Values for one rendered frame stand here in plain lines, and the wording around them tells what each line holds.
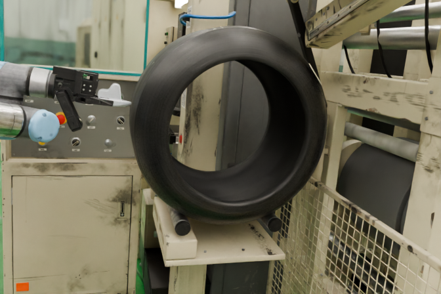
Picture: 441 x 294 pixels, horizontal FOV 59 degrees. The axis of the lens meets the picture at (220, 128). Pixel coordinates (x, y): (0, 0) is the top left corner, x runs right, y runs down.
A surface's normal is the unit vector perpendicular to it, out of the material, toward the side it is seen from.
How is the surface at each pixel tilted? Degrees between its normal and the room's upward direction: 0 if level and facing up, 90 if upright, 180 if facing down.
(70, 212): 90
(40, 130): 90
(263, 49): 80
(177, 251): 90
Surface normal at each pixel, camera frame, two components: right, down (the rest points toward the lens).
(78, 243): 0.26, 0.22
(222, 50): 0.21, 0.02
